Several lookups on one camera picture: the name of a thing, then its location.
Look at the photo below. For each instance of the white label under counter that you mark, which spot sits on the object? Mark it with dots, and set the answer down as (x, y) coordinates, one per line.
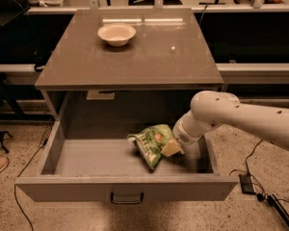
(100, 95)

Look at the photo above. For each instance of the grey cabinet with counter top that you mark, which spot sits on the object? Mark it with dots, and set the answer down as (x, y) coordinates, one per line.
(169, 52)

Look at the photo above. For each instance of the black power strip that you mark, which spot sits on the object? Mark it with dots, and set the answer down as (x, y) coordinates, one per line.
(273, 201)

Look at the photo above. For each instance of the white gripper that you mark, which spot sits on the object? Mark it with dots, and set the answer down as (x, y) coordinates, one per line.
(182, 135)

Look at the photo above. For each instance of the green jalapeno chip bag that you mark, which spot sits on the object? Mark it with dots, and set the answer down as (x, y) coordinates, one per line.
(150, 143)

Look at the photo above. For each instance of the white paper bowl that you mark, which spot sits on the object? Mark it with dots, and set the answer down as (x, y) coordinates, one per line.
(117, 34)

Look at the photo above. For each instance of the black power adapter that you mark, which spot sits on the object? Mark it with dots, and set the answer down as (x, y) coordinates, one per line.
(246, 184)

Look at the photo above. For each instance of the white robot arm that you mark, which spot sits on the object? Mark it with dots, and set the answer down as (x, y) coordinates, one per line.
(210, 109)

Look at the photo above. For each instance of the open grey top drawer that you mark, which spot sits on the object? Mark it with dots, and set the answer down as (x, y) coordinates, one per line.
(88, 155)

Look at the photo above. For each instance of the black drawer handle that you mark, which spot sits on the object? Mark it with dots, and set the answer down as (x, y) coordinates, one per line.
(126, 199)

